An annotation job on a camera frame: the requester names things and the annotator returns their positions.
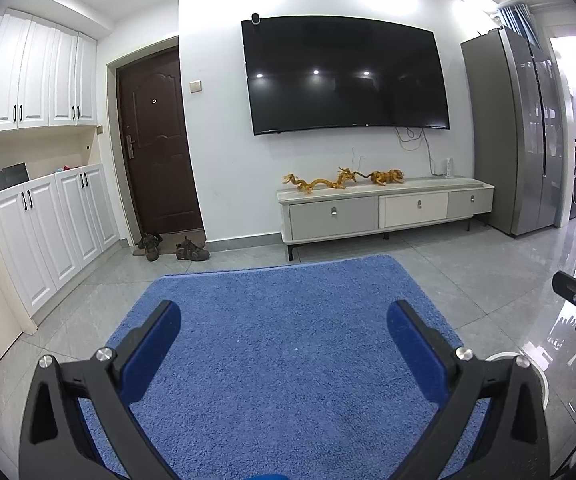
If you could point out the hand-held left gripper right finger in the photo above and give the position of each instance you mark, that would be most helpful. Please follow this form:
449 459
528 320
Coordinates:
415 355

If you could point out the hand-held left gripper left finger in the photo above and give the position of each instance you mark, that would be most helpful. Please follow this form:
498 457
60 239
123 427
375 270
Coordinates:
150 355

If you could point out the white round bin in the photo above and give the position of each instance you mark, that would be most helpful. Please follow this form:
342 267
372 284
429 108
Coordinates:
540 382

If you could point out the brown shoe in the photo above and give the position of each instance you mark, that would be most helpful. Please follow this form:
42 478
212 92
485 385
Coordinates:
192 251
154 250
143 241

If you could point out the brown doormat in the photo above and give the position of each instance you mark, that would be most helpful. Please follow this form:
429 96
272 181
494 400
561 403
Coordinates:
170 237

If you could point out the blue fluffy rug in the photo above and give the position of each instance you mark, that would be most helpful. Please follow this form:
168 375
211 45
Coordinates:
283 350

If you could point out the white lower cabinet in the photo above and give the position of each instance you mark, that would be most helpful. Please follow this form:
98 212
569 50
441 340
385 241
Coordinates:
53 230

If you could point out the white cabinet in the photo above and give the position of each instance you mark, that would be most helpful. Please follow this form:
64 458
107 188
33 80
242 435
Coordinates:
53 230
38 75

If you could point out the grey double-door refrigerator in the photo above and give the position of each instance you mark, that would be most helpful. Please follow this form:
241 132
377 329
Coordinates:
512 135

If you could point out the grey and white television stand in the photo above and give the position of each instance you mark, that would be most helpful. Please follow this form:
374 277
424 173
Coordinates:
333 217

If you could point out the white power strip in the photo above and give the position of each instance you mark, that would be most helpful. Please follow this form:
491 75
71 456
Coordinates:
449 169

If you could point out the long golden dragon figurine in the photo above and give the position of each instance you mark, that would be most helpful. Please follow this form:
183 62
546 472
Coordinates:
318 183

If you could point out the dark brown entrance door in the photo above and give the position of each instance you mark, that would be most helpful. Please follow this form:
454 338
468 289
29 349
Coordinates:
160 150

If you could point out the black box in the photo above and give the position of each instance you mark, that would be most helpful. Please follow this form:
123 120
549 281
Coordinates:
8 177

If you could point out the blue curtain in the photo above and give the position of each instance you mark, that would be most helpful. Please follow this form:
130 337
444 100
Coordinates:
517 22

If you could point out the white upper cabinet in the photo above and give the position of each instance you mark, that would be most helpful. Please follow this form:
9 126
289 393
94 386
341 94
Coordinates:
38 75

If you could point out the small black webcam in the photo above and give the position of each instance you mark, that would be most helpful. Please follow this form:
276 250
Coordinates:
256 18

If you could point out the beige light switch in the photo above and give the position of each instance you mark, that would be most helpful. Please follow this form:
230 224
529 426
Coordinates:
196 86

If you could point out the black wall television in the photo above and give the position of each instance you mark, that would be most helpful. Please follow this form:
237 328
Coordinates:
343 75

